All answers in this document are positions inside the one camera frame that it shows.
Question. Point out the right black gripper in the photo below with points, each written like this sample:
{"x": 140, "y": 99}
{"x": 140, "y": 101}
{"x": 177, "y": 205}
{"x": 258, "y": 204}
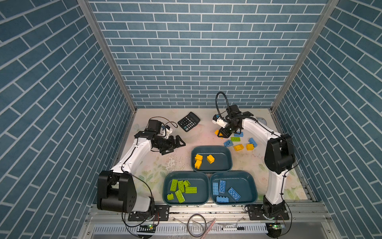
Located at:
{"x": 225, "y": 135}

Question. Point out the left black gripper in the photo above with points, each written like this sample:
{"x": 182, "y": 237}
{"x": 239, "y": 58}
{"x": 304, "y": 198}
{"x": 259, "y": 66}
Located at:
{"x": 171, "y": 145}

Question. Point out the blue sloped lego brick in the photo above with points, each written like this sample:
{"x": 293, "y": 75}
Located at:
{"x": 228, "y": 143}

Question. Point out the small yellow lego brick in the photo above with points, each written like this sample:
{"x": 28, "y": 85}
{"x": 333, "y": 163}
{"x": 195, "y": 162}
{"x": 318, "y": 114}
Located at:
{"x": 210, "y": 159}

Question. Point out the green lego plate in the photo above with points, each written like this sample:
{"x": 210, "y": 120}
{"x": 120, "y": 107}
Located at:
{"x": 174, "y": 185}

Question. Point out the small green lego brick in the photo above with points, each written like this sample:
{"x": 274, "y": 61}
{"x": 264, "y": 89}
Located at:
{"x": 186, "y": 183}

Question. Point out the blue upturned lego brick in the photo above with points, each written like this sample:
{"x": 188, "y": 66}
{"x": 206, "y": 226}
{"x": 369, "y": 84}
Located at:
{"x": 215, "y": 188}

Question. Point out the blue lego brick top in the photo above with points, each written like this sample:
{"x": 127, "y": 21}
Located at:
{"x": 222, "y": 199}

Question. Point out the yellow square lego brick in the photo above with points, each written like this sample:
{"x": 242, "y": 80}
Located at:
{"x": 198, "y": 164}

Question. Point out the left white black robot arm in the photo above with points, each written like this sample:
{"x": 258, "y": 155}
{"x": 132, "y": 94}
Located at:
{"x": 116, "y": 190}

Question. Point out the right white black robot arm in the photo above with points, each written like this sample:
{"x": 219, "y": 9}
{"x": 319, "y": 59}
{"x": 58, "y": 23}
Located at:
{"x": 279, "y": 155}

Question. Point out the yellow flat lego plate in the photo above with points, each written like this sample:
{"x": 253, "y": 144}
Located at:
{"x": 238, "y": 147}

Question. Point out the black desk calculator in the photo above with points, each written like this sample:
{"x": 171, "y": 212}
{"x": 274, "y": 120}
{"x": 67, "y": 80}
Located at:
{"x": 190, "y": 121}

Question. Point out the small yellow wedge lego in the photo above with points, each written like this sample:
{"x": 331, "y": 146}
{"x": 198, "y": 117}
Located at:
{"x": 250, "y": 147}

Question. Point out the top teal plastic bin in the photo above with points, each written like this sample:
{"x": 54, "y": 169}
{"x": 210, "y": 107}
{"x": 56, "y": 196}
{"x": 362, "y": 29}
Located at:
{"x": 222, "y": 159}

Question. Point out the bottom left teal bin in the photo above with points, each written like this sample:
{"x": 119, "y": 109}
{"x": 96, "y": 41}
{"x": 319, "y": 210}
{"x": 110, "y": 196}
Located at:
{"x": 198, "y": 180}

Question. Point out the bottom right teal bin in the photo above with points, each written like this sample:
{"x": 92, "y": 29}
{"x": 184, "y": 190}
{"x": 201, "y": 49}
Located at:
{"x": 241, "y": 181}

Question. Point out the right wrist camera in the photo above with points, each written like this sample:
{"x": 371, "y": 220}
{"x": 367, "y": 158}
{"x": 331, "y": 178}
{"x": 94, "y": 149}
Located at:
{"x": 219, "y": 121}

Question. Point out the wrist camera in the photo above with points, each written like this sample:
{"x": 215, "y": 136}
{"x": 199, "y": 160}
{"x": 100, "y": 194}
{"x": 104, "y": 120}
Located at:
{"x": 165, "y": 131}
{"x": 219, "y": 121}

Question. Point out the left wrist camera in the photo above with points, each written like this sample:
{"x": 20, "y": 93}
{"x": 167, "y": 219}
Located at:
{"x": 165, "y": 131}

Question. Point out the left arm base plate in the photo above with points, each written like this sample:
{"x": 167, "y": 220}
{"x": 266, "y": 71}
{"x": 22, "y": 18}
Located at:
{"x": 156, "y": 213}

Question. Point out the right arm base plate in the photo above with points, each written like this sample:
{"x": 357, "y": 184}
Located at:
{"x": 258, "y": 212}

